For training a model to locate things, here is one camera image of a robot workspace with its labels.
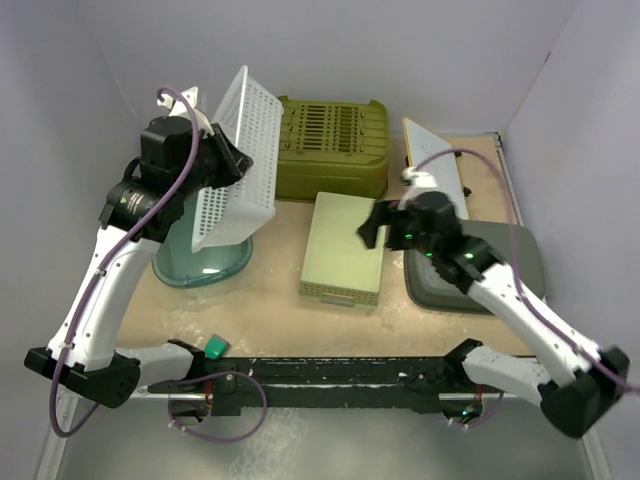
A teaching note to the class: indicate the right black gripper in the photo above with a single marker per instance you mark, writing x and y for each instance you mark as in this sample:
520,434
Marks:
385,213

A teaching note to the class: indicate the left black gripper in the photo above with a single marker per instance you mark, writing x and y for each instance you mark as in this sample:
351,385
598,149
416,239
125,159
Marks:
233,164

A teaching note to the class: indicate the light green plastic basket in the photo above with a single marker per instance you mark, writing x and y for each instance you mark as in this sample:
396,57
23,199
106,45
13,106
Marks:
337,268

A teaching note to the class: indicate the large grey plastic tub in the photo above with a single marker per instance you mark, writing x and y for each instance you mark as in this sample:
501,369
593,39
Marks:
428,291

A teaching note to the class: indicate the olive green plastic tub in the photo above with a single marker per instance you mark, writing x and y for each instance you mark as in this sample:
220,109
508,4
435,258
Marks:
333,147

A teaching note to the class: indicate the teal transparent basket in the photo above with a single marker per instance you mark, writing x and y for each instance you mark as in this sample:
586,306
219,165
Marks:
177,266

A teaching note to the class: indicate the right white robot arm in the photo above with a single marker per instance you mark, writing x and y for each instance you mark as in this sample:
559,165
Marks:
573,380

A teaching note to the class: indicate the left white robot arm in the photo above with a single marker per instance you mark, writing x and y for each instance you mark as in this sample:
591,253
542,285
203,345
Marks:
174,164

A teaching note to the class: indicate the teal green sponge block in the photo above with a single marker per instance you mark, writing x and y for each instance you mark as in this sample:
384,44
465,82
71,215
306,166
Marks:
215,347

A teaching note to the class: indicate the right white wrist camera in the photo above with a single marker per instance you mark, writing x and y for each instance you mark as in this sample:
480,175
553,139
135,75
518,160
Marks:
417,182

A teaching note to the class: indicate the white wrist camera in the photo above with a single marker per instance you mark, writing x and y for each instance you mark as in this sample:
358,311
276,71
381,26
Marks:
417,182
195,100

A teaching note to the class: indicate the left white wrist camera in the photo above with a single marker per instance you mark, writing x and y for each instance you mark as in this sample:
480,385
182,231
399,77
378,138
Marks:
195,100

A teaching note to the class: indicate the aluminium frame rail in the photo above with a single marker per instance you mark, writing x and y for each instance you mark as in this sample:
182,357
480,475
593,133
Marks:
593,448

